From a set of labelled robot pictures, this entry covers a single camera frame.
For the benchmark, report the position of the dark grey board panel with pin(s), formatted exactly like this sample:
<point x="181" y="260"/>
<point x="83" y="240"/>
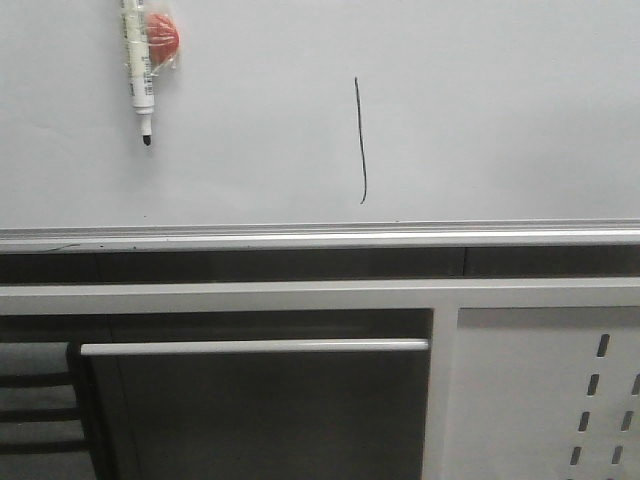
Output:
<point x="280" y="409"/>

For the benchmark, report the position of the aluminium whiteboard marker tray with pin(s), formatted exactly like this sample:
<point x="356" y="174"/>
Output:
<point x="357" y="235"/>

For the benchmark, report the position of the red round magnet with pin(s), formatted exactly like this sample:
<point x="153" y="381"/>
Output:
<point x="163" y="36"/>

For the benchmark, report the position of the white whiteboard marker pen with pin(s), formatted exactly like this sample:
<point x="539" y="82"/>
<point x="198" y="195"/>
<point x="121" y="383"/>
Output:
<point x="139" y="65"/>

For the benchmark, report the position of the white perforated metal panel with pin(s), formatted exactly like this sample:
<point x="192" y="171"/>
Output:
<point x="545" y="393"/>

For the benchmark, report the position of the white whiteboard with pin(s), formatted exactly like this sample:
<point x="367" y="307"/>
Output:
<point x="324" y="112"/>

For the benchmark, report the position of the white metal frame stand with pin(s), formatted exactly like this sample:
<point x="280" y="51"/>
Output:
<point x="444" y="298"/>

